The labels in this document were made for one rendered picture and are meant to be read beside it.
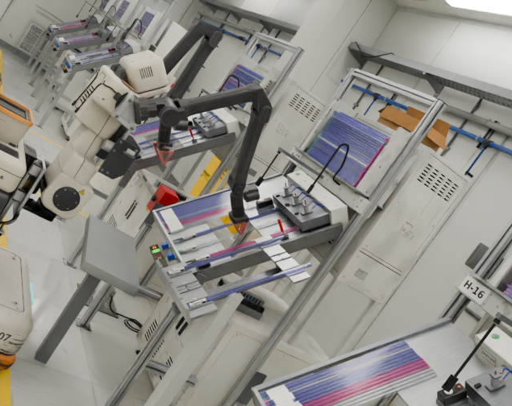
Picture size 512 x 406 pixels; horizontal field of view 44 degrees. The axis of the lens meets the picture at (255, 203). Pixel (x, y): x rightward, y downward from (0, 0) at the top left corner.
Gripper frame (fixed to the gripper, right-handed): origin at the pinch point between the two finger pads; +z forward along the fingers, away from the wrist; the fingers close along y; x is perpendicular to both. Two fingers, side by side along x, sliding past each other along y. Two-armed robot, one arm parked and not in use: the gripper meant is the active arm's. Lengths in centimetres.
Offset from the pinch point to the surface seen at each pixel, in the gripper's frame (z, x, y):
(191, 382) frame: 51, 38, -26
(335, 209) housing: -9.6, -38.5, -18.7
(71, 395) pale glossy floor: 46, 87, -16
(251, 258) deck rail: 1.4, 3.0, -21.0
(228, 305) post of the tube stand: 1, 22, -47
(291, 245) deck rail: 0.3, -15.7, -21.1
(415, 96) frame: -48, -86, -6
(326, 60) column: 20, -189, 294
